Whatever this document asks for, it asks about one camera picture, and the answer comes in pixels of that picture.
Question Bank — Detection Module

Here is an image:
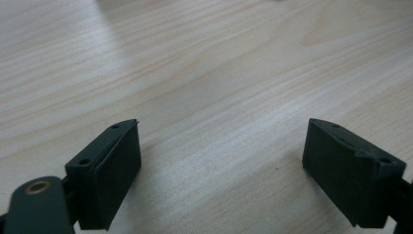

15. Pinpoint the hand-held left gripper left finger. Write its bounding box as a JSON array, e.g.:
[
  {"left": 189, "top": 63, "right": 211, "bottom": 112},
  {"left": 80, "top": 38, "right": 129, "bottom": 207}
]
[{"left": 64, "top": 118, "right": 142, "bottom": 231}]

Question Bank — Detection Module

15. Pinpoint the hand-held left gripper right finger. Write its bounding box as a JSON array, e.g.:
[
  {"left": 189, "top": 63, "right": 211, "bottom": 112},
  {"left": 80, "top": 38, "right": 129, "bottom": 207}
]
[{"left": 301, "top": 117, "right": 407, "bottom": 229}]

